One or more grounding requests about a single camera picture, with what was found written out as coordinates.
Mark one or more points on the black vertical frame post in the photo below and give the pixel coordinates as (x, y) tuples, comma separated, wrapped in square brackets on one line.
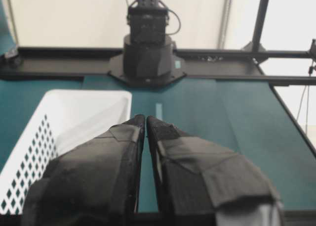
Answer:
[(254, 44)]

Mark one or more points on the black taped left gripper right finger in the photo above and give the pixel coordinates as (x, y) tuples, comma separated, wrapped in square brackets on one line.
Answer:
[(201, 183)]

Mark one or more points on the black metal frame rail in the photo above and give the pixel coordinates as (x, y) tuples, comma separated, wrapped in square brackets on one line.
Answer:
[(76, 63)]

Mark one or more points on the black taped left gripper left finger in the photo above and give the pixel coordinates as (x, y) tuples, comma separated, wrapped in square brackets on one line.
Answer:
[(95, 184)]

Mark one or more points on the white perforated plastic basket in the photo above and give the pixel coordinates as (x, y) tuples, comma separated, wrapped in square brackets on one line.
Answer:
[(63, 120)]

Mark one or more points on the black camera on mount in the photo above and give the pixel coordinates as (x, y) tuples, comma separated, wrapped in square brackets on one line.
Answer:
[(312, 54)]

